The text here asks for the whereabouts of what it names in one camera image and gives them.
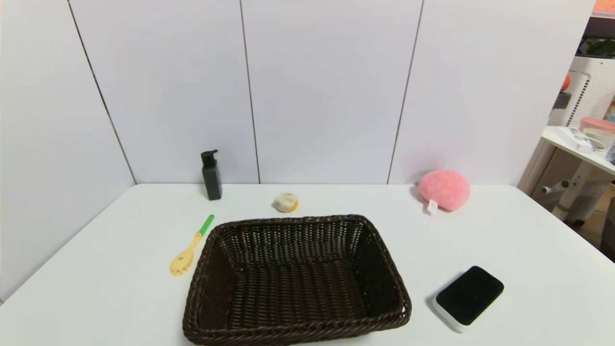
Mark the black white rectangular eraser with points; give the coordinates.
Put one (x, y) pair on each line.
(470, 295)

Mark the dark brown wicker basket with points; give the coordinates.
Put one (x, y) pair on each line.
(293, 283)

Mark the cream round toy bun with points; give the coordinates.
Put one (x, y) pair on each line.
(285, 202)

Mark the dark grey pump bottle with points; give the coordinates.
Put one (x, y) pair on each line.
(212, 179)

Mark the pink plush toy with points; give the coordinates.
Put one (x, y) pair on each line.
(444, 189)

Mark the yellow green pasta spoon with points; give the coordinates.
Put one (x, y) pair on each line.
(184, 259)

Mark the white side table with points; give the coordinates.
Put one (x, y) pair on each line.
(564, 140)

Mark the orange ball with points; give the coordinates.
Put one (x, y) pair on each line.
(565, 82)

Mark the pink bowl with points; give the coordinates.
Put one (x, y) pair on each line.
(596, 123)

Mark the white bowl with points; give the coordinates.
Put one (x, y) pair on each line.
(598, 137)

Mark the white pegboard cabinet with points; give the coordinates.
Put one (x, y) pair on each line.
(596, 91)

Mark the green plant leaves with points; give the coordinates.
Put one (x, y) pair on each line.
(598, 47)

